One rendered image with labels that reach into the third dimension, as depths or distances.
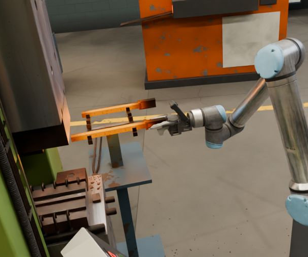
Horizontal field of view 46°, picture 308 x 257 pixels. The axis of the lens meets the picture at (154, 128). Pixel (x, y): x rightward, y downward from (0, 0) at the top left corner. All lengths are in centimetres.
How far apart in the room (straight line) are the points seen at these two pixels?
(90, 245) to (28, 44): 52
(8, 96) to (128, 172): 97
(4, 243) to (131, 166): 107
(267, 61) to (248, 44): 347
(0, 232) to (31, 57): 44
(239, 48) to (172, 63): 88
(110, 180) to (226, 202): 123
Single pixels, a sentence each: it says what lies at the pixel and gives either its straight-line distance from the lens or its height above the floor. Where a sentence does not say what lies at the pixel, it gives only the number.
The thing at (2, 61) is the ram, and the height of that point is 157.
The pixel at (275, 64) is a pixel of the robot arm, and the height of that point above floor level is 136.
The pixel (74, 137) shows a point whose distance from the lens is 171.
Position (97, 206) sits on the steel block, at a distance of 146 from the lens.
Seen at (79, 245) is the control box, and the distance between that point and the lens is 92.
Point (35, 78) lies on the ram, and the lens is 102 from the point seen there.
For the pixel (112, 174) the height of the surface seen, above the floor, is 77.
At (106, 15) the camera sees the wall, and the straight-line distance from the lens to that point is 891.
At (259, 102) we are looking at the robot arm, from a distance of 174.
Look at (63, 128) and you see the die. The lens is 113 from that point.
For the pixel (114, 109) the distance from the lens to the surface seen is 192.
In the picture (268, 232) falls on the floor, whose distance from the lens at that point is 263.
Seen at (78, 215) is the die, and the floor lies 98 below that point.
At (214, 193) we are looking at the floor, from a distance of 292.
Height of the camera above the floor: 181
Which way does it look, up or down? 28 degrees down
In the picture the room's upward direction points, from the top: 7 degrees counter-clockwise
